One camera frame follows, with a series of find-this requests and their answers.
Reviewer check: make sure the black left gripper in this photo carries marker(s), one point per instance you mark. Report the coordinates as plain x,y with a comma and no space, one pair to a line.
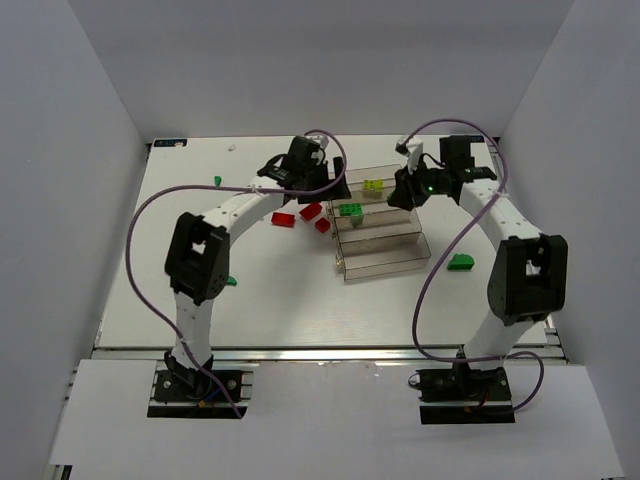
320,185

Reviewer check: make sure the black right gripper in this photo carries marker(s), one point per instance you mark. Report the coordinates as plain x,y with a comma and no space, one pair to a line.
405,189

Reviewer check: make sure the green eight-stud lego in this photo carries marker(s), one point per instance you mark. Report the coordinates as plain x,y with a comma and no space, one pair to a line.
350,209

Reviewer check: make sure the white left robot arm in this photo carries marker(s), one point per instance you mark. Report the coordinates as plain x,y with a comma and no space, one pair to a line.
198,259

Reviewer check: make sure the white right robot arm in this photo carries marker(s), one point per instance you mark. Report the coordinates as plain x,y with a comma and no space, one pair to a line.
527,282

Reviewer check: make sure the clear bin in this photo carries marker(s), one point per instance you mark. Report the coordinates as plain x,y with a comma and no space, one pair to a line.
375,214
380,232
357,177
382,256

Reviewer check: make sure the clear bin farthest back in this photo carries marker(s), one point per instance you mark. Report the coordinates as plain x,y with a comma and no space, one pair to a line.
357,177

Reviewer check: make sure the lime green long lego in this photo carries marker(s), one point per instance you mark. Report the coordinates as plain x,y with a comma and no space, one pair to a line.
373,188

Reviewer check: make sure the red long lego brick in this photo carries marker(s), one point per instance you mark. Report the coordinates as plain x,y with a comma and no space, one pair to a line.
310,211

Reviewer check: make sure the red small square lego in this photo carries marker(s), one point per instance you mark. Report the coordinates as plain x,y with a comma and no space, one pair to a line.
323,225

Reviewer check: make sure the red lego brick left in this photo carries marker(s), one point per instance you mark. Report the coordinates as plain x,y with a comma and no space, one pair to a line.
284,220

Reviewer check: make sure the clear bin nearest front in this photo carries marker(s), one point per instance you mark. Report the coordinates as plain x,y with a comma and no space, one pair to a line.
382,256

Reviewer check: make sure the green lego with slope right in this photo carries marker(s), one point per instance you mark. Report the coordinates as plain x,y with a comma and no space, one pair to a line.
461,262

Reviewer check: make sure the small green lego front left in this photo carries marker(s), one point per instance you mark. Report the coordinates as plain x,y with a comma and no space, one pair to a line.
232,282

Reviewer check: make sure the blue label sticker left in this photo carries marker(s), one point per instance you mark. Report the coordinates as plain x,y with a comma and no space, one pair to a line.
170,143

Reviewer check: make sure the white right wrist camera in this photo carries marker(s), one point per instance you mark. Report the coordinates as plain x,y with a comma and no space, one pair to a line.
412,149

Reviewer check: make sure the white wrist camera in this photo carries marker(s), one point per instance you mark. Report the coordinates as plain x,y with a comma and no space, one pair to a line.
412,149
321,140

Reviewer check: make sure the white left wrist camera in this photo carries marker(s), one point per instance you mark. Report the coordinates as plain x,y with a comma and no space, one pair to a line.
321,140

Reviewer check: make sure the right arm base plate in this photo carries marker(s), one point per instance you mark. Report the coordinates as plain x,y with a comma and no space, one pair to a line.
460,396

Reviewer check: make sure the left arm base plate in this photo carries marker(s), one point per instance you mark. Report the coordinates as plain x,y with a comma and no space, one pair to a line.
171,398

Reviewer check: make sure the aluminium table edge rail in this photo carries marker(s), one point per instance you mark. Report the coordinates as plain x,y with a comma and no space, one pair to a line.
261,355

